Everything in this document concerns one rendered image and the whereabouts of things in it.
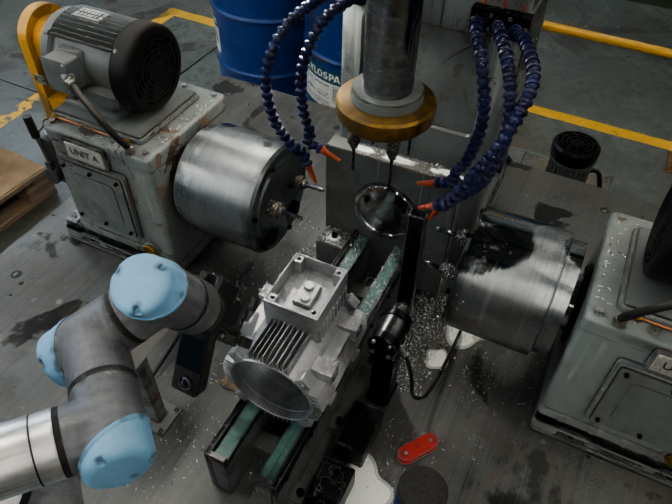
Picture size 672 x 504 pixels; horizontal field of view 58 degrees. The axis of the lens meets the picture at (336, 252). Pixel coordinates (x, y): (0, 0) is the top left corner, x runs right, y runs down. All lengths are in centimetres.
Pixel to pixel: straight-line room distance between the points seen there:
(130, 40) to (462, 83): 65
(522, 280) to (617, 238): 20
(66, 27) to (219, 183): 43
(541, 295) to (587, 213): 74
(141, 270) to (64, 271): 93
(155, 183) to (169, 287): 65
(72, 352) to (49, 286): 87
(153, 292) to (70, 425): 16
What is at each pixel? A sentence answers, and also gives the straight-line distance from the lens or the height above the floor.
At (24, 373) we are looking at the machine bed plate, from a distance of 148.
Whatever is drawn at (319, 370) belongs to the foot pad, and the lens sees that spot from 101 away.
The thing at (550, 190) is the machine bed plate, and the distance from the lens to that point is 186.
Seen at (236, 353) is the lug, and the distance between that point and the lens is 102.
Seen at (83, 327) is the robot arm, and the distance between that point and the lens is 76.
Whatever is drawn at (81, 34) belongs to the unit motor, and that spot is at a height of 134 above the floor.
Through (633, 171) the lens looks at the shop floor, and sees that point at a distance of 347.
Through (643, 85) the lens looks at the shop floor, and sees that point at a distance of 423.
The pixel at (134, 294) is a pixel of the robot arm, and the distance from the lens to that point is 71.
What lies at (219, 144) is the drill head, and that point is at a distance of 131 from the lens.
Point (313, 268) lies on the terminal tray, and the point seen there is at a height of 112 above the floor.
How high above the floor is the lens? 193
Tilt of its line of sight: 46 degrees down
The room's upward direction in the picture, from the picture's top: 1 degrees clockwise
